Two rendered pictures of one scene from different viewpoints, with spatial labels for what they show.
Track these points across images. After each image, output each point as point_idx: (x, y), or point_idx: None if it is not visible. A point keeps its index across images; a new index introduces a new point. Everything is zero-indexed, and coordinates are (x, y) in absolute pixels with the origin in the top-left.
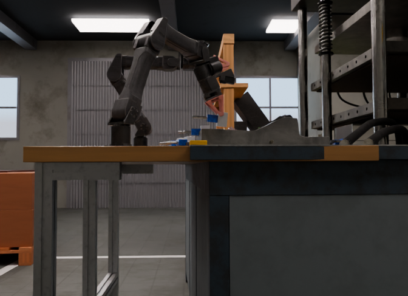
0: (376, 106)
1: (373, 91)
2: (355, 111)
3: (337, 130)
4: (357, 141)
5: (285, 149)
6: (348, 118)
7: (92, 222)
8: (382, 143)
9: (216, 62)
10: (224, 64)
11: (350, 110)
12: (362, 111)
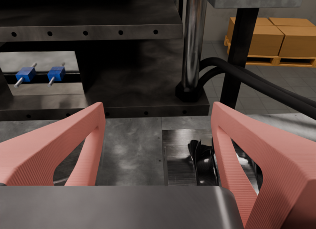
0: (199, 43)
1: (198, 23)
2: (78, 32)
3: (11, 56)
4: (81, 71)
5: None
6: (51, 40)
7: None
8: (197, 84)
9: None
10: (93, 109)
11: (57, 28)
12: (104, 34)
